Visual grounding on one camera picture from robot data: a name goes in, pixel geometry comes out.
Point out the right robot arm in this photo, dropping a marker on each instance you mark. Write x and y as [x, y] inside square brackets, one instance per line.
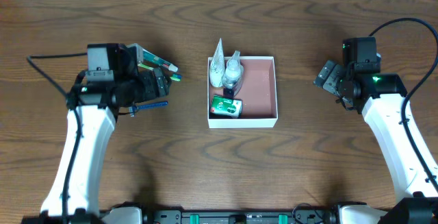
[382, 100]

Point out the green white toothbrush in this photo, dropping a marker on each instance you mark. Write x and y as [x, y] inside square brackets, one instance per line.
[174, 76]

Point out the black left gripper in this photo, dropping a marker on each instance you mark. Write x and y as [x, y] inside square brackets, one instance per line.
[159, 84]

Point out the green soap box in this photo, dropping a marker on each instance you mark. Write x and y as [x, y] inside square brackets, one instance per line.
[226, 107]

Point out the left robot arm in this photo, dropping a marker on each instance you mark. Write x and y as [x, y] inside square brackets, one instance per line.
[74, 195]

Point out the clear spray bottle blue liquid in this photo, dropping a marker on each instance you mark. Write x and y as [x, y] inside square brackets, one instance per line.
[233, 76]

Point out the white cardboard box pink inside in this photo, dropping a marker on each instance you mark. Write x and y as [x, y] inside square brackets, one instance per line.
[258, 95]

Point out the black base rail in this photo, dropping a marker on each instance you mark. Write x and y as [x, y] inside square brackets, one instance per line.
[236, 217]

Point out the white shampoo tube leaf print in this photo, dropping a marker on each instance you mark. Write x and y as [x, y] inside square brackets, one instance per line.
[217, 67]

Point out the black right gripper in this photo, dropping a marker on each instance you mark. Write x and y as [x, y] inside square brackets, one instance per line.
[328, 79]

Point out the blue disposable razor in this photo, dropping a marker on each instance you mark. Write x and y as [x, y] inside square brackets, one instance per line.
[136, 108]

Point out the green toothpaste tube white cap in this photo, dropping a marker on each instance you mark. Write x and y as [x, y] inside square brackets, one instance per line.
[147, 56]

